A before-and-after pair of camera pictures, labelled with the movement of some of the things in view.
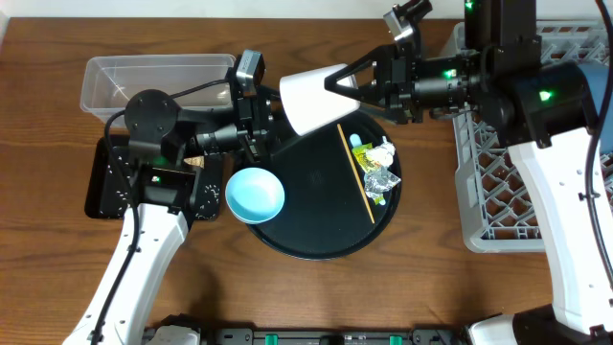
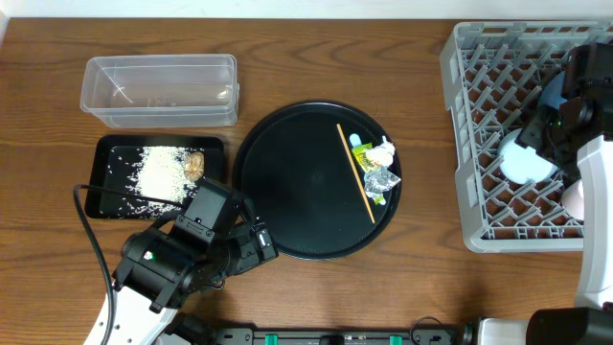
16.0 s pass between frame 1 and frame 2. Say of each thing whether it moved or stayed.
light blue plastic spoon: stayed
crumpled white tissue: stayed
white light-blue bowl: moved
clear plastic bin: stayed
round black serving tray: stayed
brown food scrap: stayed
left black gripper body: moved
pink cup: moved
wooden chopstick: stayed
